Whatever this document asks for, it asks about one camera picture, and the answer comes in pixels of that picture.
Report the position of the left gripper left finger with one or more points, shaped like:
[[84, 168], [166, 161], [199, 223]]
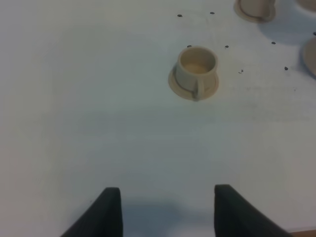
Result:
[[102, 219]]

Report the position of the near beige cup saucer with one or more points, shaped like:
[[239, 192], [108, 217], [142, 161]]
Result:
[[177, 89]]

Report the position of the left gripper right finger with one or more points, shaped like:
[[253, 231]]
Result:
[[234, 216]]

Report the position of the beige teapot saucer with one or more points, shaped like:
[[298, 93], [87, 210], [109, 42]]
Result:
[[308, 57]]

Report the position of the beige cup saucer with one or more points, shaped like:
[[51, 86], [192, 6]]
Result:
[[177, 89], [252, 19]]

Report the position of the far beige teacup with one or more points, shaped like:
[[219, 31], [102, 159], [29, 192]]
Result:
[[257, 8]]

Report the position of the beige teapot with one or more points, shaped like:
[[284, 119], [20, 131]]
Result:
[[309, 5]]

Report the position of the near beige teacup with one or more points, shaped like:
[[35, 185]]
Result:
[[196, 67]]

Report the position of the far beige cup saucer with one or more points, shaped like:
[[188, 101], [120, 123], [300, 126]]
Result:
[[252, 19]]

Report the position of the beige teacup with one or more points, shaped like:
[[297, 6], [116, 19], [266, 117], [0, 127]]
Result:
[[257, 8], [196, 67]]

